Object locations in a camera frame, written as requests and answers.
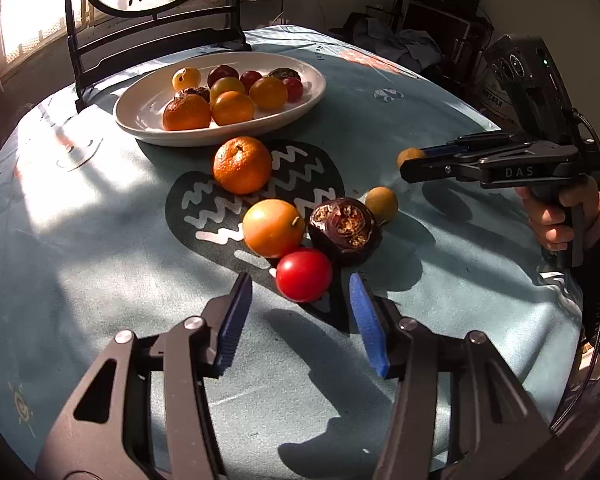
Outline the small yellow loquat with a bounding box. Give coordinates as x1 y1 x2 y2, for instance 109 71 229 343
172 67 202 92
396 147 427 170
364 186 399 226

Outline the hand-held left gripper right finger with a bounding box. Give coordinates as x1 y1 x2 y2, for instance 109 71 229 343
349 272 553 480

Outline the light blue tablecloth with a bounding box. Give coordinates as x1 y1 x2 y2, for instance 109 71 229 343
0 25 588 480

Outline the pile of clothes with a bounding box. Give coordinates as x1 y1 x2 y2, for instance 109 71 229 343
345 12 446 68

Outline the yellowish smooth orange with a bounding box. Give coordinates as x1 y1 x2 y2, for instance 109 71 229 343
242 198 306 259

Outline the small orange loquat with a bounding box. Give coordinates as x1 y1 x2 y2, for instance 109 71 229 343
209 76 246 103

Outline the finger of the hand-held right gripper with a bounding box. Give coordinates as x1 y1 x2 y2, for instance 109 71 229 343
400 149 483 184
421 132 518 157

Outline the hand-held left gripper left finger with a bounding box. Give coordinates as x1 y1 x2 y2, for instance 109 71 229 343
35 272 253 480

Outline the white oval plate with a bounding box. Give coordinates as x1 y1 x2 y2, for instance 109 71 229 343
113 51 327 148

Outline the bumpy mandarin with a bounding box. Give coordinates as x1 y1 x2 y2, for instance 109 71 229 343
162 94 213 132
212 136 273 196

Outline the person's right hand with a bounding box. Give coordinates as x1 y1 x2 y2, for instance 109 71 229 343
516 176 600 253

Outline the bright window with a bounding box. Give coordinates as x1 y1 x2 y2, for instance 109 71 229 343
0 0 91 66

